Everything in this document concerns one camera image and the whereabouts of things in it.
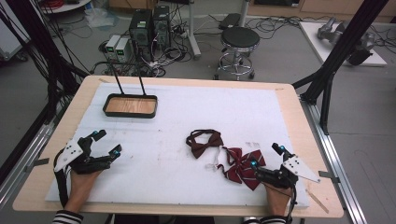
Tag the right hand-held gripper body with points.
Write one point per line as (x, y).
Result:
(278, 177)

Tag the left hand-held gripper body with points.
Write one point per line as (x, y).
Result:
(79, 161)

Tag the striped dark red bow tie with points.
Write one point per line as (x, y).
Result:
(244, 169)

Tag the black rack with wooden tray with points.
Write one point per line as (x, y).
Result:
(130, 105)

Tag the plain dark red bow tie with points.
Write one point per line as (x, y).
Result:
(204, 143)

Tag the person's right hand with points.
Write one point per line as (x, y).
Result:
(277, 199)

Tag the person's left hand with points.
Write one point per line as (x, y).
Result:
(81, 189)

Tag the grey metal clip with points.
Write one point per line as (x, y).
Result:
(328, 176)
(35, 164)

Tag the wooden stick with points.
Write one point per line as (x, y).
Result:
(317, 201)

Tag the white foam mat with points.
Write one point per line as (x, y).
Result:
(174, 124)

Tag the white power supply box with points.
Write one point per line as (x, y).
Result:
(112, 45)
(123, 49)

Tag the large black computer tower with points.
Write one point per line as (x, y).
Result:
(140, 31)

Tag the white floor board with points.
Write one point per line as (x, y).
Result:
(314, 37)

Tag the black round stool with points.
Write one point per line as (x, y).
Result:
(240, 39)

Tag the clear plastic bag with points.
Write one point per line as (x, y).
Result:
(101, 17)

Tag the slim black computer tower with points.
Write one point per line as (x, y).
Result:
(161, 26)

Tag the round white table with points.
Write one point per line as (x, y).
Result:
(65, 6)

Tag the black flat box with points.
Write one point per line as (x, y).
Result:
(229, 21)

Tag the grey table leg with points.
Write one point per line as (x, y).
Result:
(193, 34)

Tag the aluminium rail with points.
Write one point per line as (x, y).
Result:
(339, 161)
(18, 168)

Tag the black frame post with brace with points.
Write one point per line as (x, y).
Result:
(339, 53)

